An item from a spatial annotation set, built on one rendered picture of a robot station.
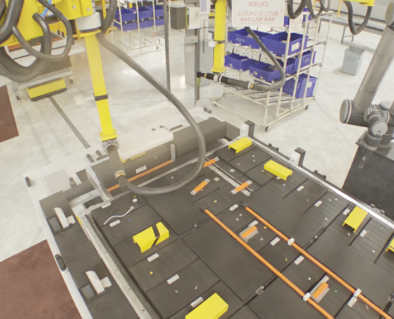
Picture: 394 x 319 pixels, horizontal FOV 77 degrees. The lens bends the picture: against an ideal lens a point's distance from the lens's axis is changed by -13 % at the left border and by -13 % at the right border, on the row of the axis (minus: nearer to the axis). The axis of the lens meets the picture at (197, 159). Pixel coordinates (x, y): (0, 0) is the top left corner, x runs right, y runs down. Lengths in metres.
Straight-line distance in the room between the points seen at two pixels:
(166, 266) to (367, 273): 0.90
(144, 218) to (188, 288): 0.45
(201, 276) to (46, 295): 1.62
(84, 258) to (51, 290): 1.09
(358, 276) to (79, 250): 1.35
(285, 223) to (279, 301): 0.43
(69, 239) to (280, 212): 1.13
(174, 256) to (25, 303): 1.63
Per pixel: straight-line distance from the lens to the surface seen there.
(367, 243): 1.54
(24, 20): 0.79
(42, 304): 2.55
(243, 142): 1.91
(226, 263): 1.26
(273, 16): 1.91
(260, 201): 1.52
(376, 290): 1.39
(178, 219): 1.40
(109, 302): 1.36
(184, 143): 1.76
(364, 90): 2.21
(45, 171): 2.25
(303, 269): 1.32
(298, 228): 1.44
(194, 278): 1.22
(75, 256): 1.55
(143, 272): 1.25
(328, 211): 1.60
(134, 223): 1.42
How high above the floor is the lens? 2.07
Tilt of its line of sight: 37 degrees down
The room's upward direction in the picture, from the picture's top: straight up
